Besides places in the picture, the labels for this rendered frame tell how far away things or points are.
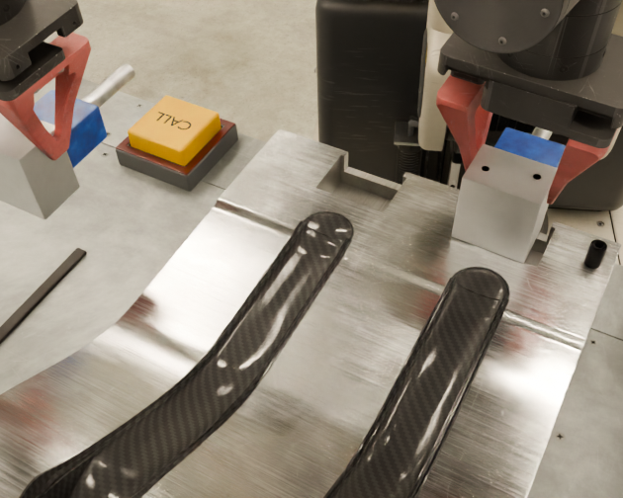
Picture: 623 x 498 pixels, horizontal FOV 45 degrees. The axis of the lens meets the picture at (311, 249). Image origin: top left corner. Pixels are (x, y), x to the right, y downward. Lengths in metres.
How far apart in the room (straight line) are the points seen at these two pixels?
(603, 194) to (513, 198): 0.92
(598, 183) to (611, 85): 0.94
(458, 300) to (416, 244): 0.05
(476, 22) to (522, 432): 0.22
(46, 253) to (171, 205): 0.11
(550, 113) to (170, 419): 0.26
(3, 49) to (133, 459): 0.22
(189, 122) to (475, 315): 0.33
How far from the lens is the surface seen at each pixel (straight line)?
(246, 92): 2.13
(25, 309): 0.62
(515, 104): 0.42
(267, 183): 0.54
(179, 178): 0.67
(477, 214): 0.49
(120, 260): 0.64
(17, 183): 0.52
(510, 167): 0.48
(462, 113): 0.44
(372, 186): 0.57
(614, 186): 1.37
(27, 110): 0.46
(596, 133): 0.42
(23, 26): 0.45
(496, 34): 0.33
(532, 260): 0.54
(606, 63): 0.44
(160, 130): 0.69
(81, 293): 0.62
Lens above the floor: 1.26
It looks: 48 degrees down
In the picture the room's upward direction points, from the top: 2 degrees counter-clockwise
